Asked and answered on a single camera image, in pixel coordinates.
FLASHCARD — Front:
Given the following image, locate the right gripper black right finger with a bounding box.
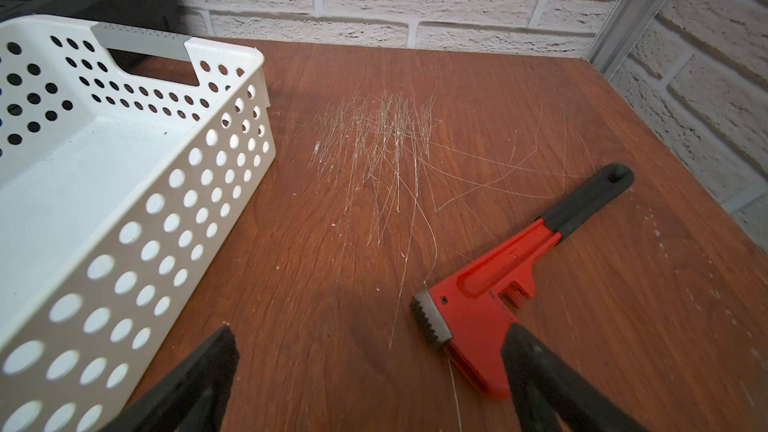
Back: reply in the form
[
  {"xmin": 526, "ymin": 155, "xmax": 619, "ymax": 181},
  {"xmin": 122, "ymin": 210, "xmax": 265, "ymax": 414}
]
[{"xmin": 501, "ymin": 324, "xmax": 645, "ymax": 431}]

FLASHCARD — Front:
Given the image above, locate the white perforated plastic bin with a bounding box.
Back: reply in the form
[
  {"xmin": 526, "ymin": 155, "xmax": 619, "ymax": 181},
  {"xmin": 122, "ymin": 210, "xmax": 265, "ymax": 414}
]
[{"xmin": 1, "ymin": 15, "xmax": 276, "ymax": 431}]

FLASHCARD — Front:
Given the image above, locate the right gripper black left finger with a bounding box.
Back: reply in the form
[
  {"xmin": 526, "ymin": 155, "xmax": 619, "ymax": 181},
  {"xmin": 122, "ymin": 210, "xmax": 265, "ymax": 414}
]
[{"xmin": 102, "ymin": 325, "xmax": 239, "ymax": 431}]

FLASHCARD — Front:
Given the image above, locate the red pipe wrench black handle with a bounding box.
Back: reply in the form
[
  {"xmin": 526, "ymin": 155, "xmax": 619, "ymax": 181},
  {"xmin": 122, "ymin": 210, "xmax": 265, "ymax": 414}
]
[{"xmin": 410, "ymin": 163, "xmax": 635, "ymax": 399}]

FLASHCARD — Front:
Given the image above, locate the aluminium corner post right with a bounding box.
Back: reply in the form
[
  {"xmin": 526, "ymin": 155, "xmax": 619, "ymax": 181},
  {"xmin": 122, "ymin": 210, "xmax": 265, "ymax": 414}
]
[{"xmin": 585, "ymin": 0, "xmax": 666, "ymax": 80}]

